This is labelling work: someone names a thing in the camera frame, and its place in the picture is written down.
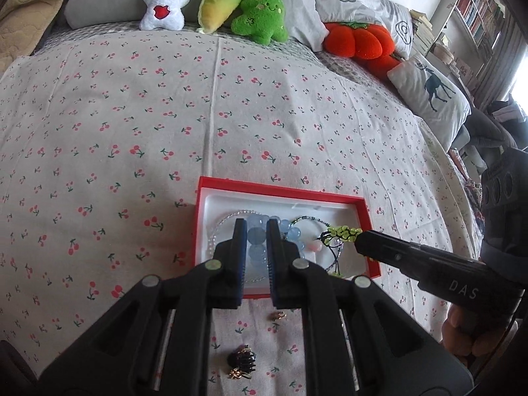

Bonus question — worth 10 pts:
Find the green tree plush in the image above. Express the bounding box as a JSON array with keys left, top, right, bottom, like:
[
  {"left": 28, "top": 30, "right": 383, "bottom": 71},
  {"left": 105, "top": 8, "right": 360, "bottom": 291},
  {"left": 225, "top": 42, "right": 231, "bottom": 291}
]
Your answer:
[{"left": 231, "top": 0, "right": 289, "bottom": 46}]

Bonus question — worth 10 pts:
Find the clear crystal bracelet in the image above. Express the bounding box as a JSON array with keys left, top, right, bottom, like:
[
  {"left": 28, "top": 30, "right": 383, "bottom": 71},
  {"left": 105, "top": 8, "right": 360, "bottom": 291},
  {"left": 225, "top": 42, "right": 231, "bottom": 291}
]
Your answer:
[{"left": 208, "top": 209, "right": 273, "bottom": 284}]

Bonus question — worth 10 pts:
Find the white printed pillow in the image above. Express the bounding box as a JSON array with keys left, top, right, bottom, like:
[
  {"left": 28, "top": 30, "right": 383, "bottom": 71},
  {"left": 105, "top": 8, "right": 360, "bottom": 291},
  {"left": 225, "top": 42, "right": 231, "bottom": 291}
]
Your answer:
[{"left": 316, "top": 0, "right": 413, "bottom": 59}]

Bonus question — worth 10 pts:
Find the red jewelry box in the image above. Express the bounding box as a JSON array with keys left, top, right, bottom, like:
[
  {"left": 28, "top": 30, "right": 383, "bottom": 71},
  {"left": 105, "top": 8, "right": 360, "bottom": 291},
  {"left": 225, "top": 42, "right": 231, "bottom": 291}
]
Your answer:
[{"left": 193, "top": 176, "right": 381, "bottom": 299}]

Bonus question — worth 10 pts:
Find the bookshelf with books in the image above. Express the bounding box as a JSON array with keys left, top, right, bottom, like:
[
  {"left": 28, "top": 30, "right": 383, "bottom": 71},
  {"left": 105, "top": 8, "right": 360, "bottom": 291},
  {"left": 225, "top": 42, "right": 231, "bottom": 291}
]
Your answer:
[{"left": 412, "top": 0, "right": 509, "bottom": 97}]

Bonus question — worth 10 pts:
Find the green bead bracelet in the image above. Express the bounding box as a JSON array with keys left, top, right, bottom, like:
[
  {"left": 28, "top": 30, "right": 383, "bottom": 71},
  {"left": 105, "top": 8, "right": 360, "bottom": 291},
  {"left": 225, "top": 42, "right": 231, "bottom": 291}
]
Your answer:
[{"left": 319, "top": 224, "right": 364, "bottom": 278}]

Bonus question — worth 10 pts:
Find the small gold earring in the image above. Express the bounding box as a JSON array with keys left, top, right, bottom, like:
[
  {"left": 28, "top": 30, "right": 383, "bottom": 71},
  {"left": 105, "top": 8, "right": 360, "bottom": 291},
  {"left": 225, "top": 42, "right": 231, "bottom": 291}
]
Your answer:
[{"left": 269, "top": 311, "right": 286, "bottom": 321}]

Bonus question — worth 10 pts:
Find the blue bead bracelet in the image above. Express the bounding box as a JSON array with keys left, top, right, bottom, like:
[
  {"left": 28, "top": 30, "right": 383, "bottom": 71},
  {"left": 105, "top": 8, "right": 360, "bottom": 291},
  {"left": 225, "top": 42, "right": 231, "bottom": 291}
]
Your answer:
[{"left": 245, "top": 212, "right": 306, "bottom": 271}]

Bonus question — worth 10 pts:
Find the white deer pillow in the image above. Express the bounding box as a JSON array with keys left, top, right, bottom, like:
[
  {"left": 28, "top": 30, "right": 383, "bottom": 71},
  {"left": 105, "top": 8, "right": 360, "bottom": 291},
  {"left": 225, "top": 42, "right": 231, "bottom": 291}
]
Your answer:
[{"left": 387, "top": 54, "right": 471, "bottom": 151}]

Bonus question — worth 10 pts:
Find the right hand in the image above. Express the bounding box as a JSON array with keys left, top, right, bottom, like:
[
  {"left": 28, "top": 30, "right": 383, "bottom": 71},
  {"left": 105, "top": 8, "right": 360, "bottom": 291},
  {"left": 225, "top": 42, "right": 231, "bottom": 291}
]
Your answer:
[{"left": 441, "top": 304, "right": 508, "bottom": 370}]

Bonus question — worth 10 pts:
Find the dark seed bead bracelet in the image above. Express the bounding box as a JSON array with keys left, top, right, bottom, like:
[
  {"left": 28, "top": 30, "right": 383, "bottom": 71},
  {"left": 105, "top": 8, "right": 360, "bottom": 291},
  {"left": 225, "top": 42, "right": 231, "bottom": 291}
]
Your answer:
[{"left": 288, "top": 214, "right": 352, "bottom": 276}]

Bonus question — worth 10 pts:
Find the white bunny plush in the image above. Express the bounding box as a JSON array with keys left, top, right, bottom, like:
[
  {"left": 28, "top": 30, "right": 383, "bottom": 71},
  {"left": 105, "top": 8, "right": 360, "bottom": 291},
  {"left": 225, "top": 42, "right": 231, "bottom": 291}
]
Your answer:
[{"left": 139, "top": 0, "right": 191, "bottom": 31}]

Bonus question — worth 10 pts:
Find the beige quilted blanket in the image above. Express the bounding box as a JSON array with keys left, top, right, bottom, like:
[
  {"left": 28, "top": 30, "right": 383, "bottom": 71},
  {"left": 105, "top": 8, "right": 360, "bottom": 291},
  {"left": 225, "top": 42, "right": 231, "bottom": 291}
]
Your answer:
[{"left": 1, "top": 0, "right": 64, "bottom": 72}]

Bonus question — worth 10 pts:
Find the red pumpkin plush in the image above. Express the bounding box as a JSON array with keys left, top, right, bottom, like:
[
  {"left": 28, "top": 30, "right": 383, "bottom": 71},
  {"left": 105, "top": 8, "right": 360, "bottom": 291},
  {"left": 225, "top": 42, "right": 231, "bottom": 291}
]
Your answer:
[{"left": 323, "top": 22, "right": 400, "bottom": 82}]

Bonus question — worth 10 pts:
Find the cherry print bed sheet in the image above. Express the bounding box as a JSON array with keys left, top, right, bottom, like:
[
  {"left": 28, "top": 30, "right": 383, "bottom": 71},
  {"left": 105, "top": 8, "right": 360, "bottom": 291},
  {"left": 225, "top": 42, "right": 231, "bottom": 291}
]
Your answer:
[{"left": 1, "top": 26, "right": 480, "bottom": 375}]

